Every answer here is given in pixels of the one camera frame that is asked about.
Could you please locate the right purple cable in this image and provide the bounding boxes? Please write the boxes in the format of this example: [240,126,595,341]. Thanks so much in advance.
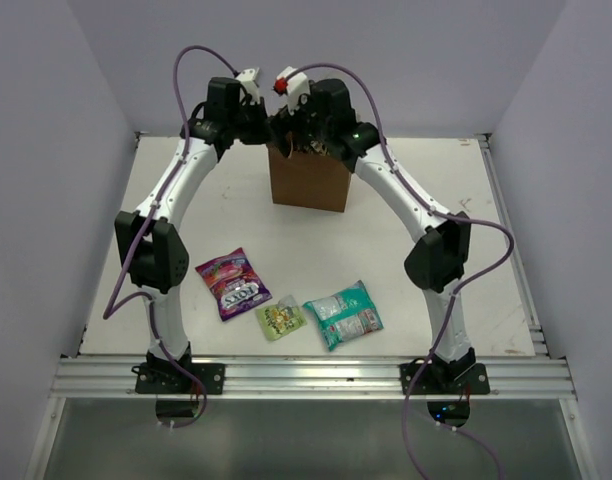
[298,62,515,480]

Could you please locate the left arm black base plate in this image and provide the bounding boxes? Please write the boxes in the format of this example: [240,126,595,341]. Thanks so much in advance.
[131,362,226,395]

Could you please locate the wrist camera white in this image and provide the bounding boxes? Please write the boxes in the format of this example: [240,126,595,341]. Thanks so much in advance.
[273,66,310,114]
[235,67,261,104]

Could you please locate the brown paper bag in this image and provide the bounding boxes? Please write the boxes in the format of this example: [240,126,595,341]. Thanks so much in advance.
[267,143,351,213]

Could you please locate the aluminium front rail frame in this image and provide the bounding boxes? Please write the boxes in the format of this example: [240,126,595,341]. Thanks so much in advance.
[25,355,600,479]

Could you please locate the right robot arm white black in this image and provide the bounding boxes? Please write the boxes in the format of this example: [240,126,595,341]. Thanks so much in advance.
[268,69,476,393]

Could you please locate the teal snack packet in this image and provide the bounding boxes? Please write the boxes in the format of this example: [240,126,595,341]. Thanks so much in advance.
[302,280,383,352]

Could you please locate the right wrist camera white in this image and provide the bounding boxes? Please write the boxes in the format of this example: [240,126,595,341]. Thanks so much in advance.
[273,66,310,114]

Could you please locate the small green snack packet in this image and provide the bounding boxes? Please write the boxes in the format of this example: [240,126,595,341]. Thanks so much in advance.
[255,295,307,341]

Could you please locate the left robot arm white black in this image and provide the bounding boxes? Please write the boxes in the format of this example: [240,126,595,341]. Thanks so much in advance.
[114,68,268,393]

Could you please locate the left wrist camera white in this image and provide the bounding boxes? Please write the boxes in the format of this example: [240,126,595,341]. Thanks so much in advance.
[235,67,261,104]

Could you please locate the purple Fox's candy bag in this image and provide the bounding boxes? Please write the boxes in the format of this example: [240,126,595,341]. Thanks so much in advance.
[195,248,272,322]

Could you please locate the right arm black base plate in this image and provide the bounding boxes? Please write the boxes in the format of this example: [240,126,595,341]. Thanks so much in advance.
[411,359,491,396]

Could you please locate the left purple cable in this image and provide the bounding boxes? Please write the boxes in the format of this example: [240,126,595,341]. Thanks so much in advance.
[101,44,240,383]

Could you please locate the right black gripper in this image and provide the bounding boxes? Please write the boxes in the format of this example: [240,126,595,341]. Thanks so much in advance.
[265,86,332,157]

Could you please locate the aluminium right side rail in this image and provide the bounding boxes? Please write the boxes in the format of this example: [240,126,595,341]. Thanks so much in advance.
[478,132,552,359]

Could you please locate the brown Kettle sea salt chips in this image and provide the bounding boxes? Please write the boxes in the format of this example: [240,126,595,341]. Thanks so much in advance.
[290,140,331,156]

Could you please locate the purple cable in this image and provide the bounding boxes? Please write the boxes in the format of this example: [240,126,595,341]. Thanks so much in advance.
[298,62,515,480]
[101,44,240,383]

